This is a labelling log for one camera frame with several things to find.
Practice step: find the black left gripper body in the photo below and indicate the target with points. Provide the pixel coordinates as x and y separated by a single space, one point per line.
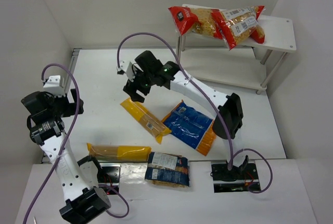
73 103

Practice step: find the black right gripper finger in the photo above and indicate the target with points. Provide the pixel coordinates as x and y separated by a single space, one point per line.
140 95
131 90

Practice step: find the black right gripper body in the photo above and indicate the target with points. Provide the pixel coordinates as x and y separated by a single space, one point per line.
139 86

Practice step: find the yellow spaghetti bag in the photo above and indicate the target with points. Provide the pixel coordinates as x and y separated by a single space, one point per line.
146 119
120 153

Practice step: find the blue orange spaghetti bag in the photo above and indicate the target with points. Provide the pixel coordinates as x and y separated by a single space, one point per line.
191 127

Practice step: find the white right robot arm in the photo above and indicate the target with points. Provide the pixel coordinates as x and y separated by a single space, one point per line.
226 110

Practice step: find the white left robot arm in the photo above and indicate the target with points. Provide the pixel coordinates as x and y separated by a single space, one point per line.
84 199

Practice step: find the dark blue pasta bag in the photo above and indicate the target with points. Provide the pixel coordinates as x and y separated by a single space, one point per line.
167 170

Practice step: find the red pasta bag left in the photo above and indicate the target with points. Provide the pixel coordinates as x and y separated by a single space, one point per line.
197 20

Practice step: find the red pasta bag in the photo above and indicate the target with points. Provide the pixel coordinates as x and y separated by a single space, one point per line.
237 25
197 20

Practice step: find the white two-tier shelf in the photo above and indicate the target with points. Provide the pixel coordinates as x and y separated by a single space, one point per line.
249 65

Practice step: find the red pasta bag right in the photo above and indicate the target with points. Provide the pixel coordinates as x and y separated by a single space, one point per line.
237 25

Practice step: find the yellow spaghetti bag front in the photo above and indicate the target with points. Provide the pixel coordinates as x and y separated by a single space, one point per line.
120 153

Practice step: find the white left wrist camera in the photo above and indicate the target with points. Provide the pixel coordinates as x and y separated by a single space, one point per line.
55 86

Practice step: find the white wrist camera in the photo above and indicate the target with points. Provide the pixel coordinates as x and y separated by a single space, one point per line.
55 86
127 68

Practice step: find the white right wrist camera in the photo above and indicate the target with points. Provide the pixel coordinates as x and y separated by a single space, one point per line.
127 68

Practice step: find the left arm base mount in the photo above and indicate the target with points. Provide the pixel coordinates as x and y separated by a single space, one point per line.
110 175

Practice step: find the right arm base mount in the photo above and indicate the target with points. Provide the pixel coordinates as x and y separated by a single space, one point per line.
225 180

